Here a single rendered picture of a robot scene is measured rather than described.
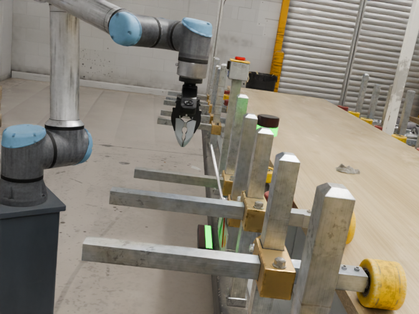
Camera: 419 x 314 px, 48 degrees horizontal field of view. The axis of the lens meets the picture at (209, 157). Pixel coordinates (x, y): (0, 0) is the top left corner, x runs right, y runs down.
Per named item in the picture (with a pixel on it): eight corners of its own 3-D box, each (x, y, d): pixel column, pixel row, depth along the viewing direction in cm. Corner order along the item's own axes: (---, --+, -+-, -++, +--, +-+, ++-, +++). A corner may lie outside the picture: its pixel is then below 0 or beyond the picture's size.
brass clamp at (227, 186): (220, 195, 149) (222, 180, 147) (218, 182, 162) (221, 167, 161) (239, 197, 149) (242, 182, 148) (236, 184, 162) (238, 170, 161)
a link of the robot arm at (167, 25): (139, 14, 143) (168, 18, 136) (166, 19, 152) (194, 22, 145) (136, 45, 146) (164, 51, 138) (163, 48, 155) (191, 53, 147)
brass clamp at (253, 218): (240, 230, 98) (244, 208, 97) (235, 207, 111) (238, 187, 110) (270, 234, 98) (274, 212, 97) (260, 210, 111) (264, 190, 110)
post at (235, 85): (214, 194, 183) (231, 78, 172) (213, 190, 188) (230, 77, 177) (225, 196, 184) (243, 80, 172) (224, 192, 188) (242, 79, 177)
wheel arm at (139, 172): (133, 180, 150) (134, 167, 149) (134, 177, 153) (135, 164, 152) (267, 197, 153) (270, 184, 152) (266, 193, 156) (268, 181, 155)
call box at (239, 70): (227, 80, 171) (231, 58, 169) (226, 78, 178) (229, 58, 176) (247, 83, 171) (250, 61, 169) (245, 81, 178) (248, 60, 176)
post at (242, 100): (216, 234, 160) (237, 94, 148) (216, 230, 164) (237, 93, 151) (226, 235, 160) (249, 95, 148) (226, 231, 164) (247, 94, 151)
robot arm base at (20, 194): (1, 209, 167) (2, 183, 165) (-12, 191, 181) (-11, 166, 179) (55, 204, 179) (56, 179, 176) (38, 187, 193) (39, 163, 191)
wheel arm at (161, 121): (156, 125, 247) (157, 117, 246) (157, 124, 250) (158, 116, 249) (238, 136, 250) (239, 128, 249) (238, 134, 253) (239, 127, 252)
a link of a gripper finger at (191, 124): (192, 144, 151) (196, 116, 149) (192, 149, 145) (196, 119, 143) (182, 142, 151) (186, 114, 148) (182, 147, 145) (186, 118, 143)
